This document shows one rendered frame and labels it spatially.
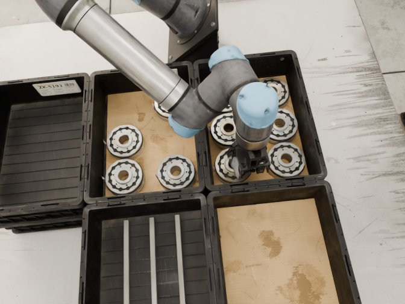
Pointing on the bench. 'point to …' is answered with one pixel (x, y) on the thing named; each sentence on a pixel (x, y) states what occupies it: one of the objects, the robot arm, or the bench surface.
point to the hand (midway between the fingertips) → (244, 162)
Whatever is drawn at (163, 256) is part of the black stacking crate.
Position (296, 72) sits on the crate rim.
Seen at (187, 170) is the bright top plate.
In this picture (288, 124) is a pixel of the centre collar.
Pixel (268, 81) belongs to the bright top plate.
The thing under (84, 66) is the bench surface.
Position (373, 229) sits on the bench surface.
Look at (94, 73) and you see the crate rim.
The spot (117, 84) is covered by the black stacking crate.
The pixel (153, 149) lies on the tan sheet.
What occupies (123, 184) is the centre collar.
